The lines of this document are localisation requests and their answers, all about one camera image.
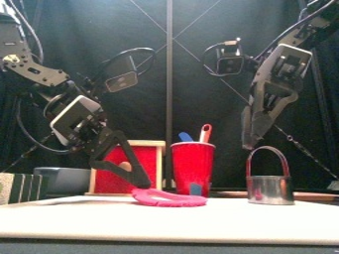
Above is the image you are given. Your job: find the red wooden drawer box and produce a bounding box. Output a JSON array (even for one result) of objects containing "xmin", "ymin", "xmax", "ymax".
[{"xmin": 88, "ymin": 140, "xmax": 167, "ymax": 196}]

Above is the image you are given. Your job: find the grey blue bowl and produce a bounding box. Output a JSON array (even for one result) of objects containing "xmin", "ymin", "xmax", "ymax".
[{"xmin": 32, "ymin": 166, "xmax": 93, "ymax": 196}]

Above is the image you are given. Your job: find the red plastic cup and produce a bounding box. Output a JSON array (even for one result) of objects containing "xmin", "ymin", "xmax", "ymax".
[{"xmin": 169, "ymin": 141, "xmax": 217, "ymax": 198}]

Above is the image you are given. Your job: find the white cutting board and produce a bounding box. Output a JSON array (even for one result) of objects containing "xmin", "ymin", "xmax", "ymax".
[{"xmin": 0, "ymin": 194, "xmax": 339, "ymax": 246}]

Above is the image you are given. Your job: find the green striped box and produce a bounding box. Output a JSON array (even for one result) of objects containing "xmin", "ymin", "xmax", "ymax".
[{"xmin": 0, "ymin": 172, "xmax": 50, "ymax": 206}]

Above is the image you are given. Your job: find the brown wooden board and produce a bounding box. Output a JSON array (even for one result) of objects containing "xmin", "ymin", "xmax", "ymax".
[{"xmin": 208, "ymin": 190, "xmax": 339, "ymax": 203}]

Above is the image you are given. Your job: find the red white utensil handle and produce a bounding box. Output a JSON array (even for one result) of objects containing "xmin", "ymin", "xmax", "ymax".
[{"xmin": 197, "ymin": 123, "xmax": 213, "ymax": 144}]

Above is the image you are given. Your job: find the diagonal metal frame rod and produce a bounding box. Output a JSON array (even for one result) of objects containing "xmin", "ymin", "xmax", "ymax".
[{"xmin": 272, "ymin": 123, "xmax": 339, "ymax": 182}]

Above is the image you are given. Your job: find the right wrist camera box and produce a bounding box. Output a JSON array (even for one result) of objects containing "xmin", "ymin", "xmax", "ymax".
[{"xmin": 215, "ymin": 39, "xmax": 247, "ymax": 76}]

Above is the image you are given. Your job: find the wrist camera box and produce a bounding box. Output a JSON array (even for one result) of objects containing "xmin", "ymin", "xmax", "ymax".
[
  {"xmin": 215, "ymin": 39, "xmax": 247, "ymax": 76},
  {"xmin": 101, "ymin": 54, "xmax": 140, "ymax": 94}
]

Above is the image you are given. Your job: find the blue utensil handle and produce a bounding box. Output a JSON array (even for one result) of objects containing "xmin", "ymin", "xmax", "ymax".
[{"xmin": 177, "ymin": 131, "xmax": 195, "ymax": 144}]

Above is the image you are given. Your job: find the black right camera cable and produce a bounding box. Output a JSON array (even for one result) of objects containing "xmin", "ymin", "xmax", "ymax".
[{"xmin": 201, "ymin": 40, "xmax": 243, "ymax": 78}]

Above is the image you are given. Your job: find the black camera cable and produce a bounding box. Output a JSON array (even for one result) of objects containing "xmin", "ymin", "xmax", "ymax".
[
  {"xmin": 93, "ymin": 47, "xmax": 157, "ymax": 87},
  {"xmin": 201, "ymin": 40, "xmax": 243, "ymax": 78}
]

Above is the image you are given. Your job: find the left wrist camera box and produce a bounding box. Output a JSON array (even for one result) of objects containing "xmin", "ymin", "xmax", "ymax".
[{"xmin": 101, "ymin": 54, "xmax": 140, "ymax": 94}]

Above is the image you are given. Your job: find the metal cutter with red handle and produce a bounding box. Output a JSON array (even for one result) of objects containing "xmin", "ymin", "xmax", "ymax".
[{"xmin": 245, "ymin": 145, "xmax": 296, "ymax": 206}]

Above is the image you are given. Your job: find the vertical metal frame pole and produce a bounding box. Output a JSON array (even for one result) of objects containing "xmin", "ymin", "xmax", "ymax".
[{"xmin": 164, "ymin": 0, "xmax": 175, "ymax": 191}]

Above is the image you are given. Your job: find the black left camera cable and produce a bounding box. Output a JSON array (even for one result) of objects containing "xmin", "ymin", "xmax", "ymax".
[{"xmin": 93, "ymin": 47, "xmax": 157, "ymax": 87}]

